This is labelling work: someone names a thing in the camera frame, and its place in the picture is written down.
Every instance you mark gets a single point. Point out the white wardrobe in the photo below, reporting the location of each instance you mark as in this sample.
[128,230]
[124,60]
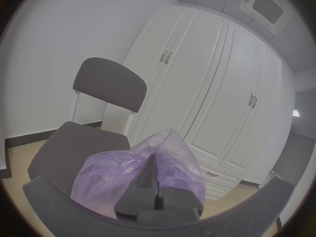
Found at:
[222,95]

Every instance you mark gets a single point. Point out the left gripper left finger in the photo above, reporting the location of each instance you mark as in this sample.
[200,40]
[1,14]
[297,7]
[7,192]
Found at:
[138,199]

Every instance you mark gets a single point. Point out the white chair grey cushions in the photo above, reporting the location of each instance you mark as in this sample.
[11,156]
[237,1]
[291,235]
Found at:
[74,144]

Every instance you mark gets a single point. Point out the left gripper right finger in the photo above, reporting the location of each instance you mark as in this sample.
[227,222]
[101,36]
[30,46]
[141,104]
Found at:
[177,201]

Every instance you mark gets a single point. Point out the purple plastic bag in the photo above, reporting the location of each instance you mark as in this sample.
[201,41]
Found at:
[111,169]

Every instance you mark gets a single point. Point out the grey curtain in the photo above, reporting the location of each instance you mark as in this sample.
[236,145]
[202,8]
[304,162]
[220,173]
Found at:
[296,154]

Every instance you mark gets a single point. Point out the white ceiling air vent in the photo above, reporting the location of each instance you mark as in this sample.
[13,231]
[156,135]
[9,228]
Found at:
[267,6]

